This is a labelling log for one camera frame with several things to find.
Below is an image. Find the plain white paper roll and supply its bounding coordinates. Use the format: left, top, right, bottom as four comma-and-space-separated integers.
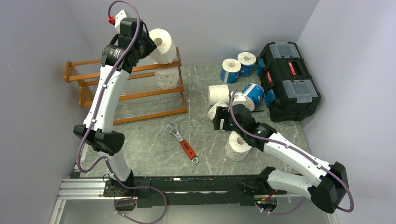
149, 28, 174, 64

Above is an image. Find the dotted white roll front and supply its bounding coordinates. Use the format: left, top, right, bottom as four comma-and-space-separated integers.
225, 131, 252, 161

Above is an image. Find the dotted white roll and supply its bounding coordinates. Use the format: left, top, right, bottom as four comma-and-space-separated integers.
154, 67, 179, 90
225, 131, 252, 161
207, 102, 228, 121

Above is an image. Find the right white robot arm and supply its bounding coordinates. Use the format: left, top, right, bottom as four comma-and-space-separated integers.
208, 104, 352, 214

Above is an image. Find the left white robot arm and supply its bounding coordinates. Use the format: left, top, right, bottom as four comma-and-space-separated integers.
73, 17, 156, 196

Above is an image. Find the orange wooden shelf rack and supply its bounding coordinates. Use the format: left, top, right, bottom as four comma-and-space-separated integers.
64, 48, 188, 125

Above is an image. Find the dotted white roll lying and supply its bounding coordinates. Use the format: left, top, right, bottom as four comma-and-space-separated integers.
207, 102, 228, 121

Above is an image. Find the plain white roll lying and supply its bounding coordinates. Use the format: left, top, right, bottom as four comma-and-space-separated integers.
208, 84, 230, 105

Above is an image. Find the blue wrapped roll lying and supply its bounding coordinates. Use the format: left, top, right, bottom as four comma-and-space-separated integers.
242, 83, 264, 112

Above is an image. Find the blue wrapped roll back left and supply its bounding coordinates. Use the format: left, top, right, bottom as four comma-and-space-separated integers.
220, 58, 241, 84

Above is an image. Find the black plastic toolbox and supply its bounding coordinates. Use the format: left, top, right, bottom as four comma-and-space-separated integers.
256, 42, 321, 122

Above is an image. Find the blue wrapped roll back right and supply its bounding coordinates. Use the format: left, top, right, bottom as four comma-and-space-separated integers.
237, 52, 256, 77

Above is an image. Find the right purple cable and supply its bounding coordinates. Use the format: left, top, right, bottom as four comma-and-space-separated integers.
228, 88, 355, 217

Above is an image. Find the purple cable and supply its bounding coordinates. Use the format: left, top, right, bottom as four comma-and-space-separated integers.
228, 88, 355, 217
76, 0, 168, 224

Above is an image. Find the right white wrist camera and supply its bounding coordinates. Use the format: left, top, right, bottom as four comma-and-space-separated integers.
230, 91, 247, 107

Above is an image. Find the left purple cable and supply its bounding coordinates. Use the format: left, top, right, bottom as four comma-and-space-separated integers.
76, 0, 168, 224

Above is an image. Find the red handled adjustable wrench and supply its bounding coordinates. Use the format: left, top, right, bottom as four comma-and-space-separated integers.
168, 122, 199, 164

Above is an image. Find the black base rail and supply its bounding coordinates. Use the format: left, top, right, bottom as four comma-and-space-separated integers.
103, 175, 275, 208

